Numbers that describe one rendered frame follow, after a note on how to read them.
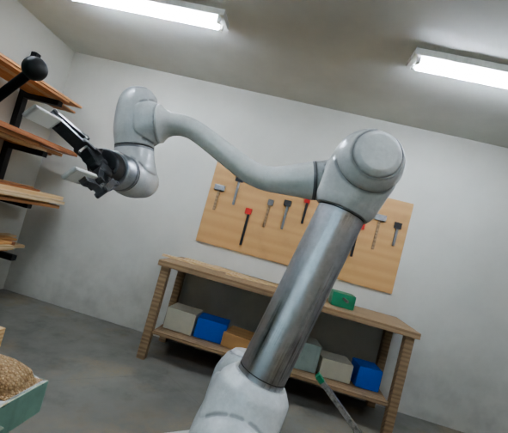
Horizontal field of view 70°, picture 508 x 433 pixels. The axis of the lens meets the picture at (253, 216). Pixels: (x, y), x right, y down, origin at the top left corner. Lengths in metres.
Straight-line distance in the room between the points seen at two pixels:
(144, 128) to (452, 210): 3.39
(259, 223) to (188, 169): 0.94
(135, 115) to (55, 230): 3.50
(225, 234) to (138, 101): 2.78
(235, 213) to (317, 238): 2.97
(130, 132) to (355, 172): 0.57
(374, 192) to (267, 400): 0.44
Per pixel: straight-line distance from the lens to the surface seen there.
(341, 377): 3.41
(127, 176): 0.88
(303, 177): 0.90
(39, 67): 0.65
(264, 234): 3.62
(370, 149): 0.70
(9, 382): 0.77
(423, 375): 4.04
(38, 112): 0.77
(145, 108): 0.99
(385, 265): 3.74
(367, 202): 0.73
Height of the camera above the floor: 1.26
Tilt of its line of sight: 3 degrees up
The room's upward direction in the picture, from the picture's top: 15 degrees clockwise
